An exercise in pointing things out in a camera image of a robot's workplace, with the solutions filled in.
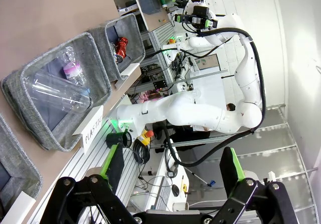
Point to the crushed dark can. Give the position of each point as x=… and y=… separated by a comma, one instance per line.
x=113, y=50

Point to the clear plastic cup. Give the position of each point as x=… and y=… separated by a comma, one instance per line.
x=60, y=93

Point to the crushed red can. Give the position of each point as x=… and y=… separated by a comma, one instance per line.
x=121, y=47

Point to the white office desk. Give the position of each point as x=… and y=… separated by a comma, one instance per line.
x=155, y=168

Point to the white rod with blue tip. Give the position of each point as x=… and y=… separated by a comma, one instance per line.
x=200, y=177

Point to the white paper cup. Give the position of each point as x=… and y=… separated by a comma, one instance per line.
x=180, y=206

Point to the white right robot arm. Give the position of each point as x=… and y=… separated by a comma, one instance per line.
x=200, y=113

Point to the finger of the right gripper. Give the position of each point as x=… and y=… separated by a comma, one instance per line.
x=182, y=18
x=210, y=23

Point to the grey fabric basket labelled bottle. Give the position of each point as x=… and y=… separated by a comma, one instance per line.
x=22, y=163

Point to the brown topped side table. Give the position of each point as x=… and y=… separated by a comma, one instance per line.
x=155, y=20

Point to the yellow red emergency stop button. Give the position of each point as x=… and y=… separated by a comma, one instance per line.
x=172, y=41
x=145, y=136

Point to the grey fabric basket labelled plastic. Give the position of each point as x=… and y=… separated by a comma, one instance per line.
x=100, y=70

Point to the silver aluminium table rail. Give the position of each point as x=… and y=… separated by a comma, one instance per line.
x=82, y=163

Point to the black cylinder device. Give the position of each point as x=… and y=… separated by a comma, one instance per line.
x=115, y=139

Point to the white paper label BOTTLE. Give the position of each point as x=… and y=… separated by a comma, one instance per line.
x=15, y=211

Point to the yellow hand tool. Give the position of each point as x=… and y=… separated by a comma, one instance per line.
x=184, y=185

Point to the white paper label PLASTIC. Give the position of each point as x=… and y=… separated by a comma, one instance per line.
x=91, y=128

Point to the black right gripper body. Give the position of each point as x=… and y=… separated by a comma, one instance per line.
x=198, y=21

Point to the black computer mouse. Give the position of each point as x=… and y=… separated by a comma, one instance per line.
x=175, y=190

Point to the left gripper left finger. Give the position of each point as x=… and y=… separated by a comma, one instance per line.
x=75, y=199

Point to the clear bottle with pink label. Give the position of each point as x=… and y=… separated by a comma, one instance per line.
x=72, y=69

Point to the grey computer keyboard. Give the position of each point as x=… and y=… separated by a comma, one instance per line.
x=163, y=194

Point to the electronics and wiring rack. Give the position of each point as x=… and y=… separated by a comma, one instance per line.
x=175, y=65

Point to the grey fabric basket labelled can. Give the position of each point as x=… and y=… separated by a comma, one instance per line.
x=133, y=38

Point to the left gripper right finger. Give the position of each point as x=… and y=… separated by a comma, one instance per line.
x=250, y=199

